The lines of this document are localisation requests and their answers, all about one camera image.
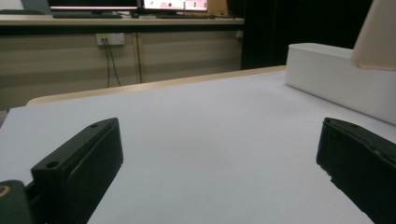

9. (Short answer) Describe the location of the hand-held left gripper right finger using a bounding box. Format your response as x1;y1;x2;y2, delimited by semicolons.
316;117;396;224

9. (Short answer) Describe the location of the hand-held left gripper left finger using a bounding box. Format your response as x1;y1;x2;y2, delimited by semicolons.
31;117;124;224

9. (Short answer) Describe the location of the white plastic storage box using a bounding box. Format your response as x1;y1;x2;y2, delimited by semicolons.
285;42;396;126

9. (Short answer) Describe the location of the beige phone case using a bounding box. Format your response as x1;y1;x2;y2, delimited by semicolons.
351;0;396;72

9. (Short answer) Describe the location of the light wooden table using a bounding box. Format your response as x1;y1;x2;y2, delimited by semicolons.
26;64;287;106

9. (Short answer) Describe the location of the white table mat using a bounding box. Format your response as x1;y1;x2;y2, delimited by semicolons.
0;70;396;224

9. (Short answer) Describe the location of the black curtain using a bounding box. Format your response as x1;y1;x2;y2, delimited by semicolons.
240;0;374;71

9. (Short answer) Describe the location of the wooden desk with dark edge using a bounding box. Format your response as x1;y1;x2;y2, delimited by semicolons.
0;13;246;35

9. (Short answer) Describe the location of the black keyboard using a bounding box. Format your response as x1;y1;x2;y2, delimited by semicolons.
51;11;123;20
155;13;217;20

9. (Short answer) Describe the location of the dark computer monitor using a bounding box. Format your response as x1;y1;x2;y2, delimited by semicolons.
47;0;140;12

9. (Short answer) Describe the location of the bright computer monitor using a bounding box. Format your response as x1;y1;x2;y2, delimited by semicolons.
141;0;209;13

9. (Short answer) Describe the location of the black power cable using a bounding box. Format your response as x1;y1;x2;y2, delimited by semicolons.
103;38;112;89
106;38;122;88

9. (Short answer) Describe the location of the white wall socket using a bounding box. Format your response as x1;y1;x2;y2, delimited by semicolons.
95;32;126;48

